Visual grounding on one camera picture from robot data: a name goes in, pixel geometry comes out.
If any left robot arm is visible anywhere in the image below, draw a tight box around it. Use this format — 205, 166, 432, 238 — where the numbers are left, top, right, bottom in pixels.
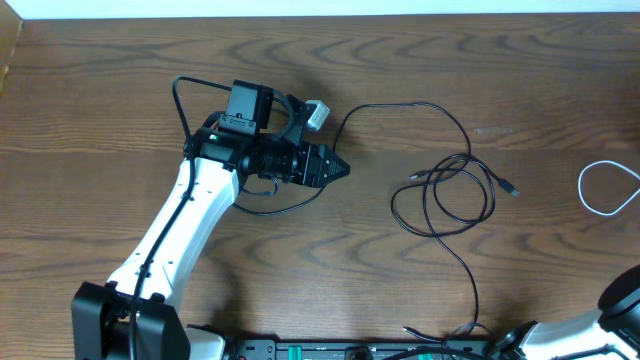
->
71, 80, 350, 359

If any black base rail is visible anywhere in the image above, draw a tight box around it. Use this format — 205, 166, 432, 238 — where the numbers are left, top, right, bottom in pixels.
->
189, 324, 501, 360

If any black left camera cable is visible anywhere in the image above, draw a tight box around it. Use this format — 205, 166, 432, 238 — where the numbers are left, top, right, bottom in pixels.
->
124, 74, 236, 360

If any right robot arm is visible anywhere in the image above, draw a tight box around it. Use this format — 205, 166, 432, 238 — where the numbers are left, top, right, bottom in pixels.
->
487, 266, 639, 360

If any white usb cable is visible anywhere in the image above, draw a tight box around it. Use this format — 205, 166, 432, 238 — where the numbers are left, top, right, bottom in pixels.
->
577, 159, 640, 218

